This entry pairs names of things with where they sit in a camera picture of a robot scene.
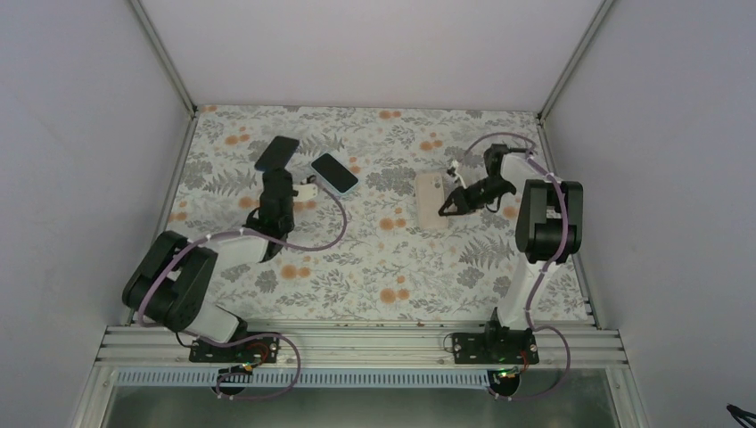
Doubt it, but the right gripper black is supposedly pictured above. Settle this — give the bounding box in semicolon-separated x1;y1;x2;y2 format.
440;176;516;216

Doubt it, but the beige phone case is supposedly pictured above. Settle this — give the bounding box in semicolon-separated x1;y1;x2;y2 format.
415;172;448;230

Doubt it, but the dark blue phone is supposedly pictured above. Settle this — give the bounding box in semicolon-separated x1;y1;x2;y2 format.
254;136;300;172

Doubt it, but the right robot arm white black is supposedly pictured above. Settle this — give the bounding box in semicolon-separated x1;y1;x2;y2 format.
438;144;583;363

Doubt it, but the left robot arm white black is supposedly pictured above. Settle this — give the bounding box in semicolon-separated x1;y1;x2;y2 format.
121;169;297;361

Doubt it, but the floral patterned table mat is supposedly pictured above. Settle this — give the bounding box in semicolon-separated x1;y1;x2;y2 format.
141;104;592;324

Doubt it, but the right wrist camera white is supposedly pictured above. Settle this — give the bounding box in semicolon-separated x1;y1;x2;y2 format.
447;160;467;189

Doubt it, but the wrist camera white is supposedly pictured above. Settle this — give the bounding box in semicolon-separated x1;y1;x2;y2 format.
292;175;320;202
447;160;467;189

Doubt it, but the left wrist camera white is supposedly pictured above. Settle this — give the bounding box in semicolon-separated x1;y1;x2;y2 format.
292;175;320;202

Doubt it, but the right aluminium frame post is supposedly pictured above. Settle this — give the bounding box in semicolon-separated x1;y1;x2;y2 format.
538;0;615;124

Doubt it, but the aluminium frame post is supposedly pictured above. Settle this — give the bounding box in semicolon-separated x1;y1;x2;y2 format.
127;0;197;117
538;0;615;124

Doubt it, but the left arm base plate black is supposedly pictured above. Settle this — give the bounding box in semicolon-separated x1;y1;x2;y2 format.
188;337;280;365

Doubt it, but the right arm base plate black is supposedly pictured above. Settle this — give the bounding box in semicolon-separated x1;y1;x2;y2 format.
451;329;540;365

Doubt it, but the left aluminium frame post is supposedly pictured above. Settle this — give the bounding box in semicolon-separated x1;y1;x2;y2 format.
127;0;197;117

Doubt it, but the aluminium mounting rail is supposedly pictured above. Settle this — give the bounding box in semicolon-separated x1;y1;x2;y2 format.
95;320;629;369

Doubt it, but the slotted cable duct grey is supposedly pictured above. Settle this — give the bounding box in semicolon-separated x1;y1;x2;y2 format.
115;367;489;389

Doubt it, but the black cable at corner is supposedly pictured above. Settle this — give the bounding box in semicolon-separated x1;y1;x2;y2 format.
726;404;756;428

